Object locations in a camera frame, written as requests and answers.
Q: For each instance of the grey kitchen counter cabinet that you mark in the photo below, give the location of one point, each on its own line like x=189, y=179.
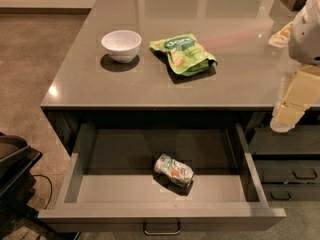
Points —
x=241, y=89

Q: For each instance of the open grey top drawer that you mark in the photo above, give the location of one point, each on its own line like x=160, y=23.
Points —
x=110, y=183

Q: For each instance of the white ceramic bowl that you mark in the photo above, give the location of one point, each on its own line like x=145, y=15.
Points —
x=122, y=45

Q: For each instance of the metal drawer handle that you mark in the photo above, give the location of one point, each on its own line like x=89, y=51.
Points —
x=161, y=229

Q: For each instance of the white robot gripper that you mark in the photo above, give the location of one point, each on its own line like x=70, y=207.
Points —
x=306, y=42

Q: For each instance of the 7up soda can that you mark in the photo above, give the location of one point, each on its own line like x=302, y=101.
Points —
x=177, y=172

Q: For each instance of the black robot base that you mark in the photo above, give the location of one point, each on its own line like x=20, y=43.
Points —
x=17, y=158

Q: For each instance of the green snack bag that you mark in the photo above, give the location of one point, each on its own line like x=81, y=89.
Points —
x=186, y=56

